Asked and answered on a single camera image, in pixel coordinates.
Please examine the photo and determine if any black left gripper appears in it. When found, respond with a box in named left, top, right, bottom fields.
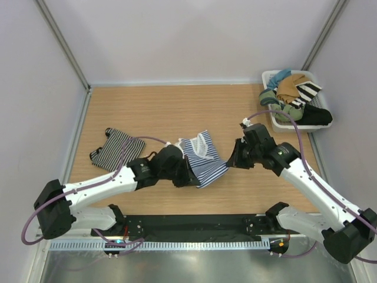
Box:
left=159, top=155, right=201, bottom=188

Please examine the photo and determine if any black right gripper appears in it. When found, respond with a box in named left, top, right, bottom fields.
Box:
left=227, top=138, right=262, bottom=169

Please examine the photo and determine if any blue white striped tank top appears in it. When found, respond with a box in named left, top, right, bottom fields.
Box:
left=174, top=130, right=229, bottom=188

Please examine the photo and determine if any black white striped tank top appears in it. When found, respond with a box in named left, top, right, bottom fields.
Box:
left=90, top=128, right=145, bottom=172

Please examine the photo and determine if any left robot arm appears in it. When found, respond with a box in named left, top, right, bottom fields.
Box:
left=34, top=145, right=200, bottom=239

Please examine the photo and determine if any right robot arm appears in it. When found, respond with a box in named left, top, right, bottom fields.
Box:
left=227, top=123, right=376, bottom=264

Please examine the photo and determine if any olive green garment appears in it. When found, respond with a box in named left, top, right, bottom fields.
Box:
left=259, top=89, right=304, bottom=122

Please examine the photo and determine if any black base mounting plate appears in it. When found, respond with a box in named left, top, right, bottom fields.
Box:
left=101, top=214, right=287, bottom=241

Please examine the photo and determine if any tan brown garment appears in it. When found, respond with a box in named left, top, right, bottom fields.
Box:
left=276, top=74, right=310, bottom=104

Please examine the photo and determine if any teal blue garment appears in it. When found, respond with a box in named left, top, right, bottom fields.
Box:
left=266, top=68, right=292, bottom=90

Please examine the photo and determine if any wide black white striped garment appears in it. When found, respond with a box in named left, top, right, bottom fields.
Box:
left=289, top=81, right=322, bottom=108

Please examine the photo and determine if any white plastic laundry basket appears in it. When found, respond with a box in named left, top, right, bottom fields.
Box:
left=259, top=68, right=332, bottom=133

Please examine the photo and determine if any perforated cable duct strip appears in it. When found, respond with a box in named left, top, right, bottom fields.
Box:
left=49, top=238, right=270, bottom=251

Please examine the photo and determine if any aluminium front rail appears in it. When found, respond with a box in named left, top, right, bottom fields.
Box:
left=35, top=214, right=359, bottom=240

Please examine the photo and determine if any right aluminium corner post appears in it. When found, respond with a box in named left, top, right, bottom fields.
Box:
left=301, top=0, right=349, bottom=71

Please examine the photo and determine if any aluminium corner post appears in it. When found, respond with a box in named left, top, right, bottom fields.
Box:
left=301, top=0, right=349, bottom=71
left=34, top=0, right=91, bottom=92

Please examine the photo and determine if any left aluminium corner post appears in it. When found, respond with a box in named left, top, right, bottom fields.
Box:
left=34, top=0, right=91, bottom=92

